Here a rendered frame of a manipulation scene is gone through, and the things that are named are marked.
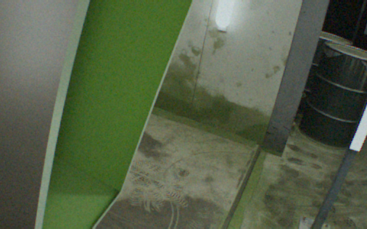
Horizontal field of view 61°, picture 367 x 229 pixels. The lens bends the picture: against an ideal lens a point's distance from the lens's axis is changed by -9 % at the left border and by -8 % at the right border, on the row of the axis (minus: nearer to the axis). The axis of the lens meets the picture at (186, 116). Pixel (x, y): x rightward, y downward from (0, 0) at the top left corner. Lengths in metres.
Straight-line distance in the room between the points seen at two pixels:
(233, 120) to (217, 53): 0.56
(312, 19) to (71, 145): 1.83
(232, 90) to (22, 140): 2.26
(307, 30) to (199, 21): 0.81
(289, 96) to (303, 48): 0.38
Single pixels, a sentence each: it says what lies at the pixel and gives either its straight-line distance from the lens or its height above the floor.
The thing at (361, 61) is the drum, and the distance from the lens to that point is 3.05.
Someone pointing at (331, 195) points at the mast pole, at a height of 0.30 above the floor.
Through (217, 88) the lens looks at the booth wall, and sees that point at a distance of 2.71.
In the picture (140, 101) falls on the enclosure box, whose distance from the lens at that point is 1.10.
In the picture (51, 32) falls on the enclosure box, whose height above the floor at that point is 1.19.
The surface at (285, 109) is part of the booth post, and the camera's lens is 2.65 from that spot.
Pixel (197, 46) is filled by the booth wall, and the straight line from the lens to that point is 2.69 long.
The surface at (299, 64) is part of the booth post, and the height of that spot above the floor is 0.77.
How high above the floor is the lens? 1.30
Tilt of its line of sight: 25 degrees down
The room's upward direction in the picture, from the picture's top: 11 degrees clockwise
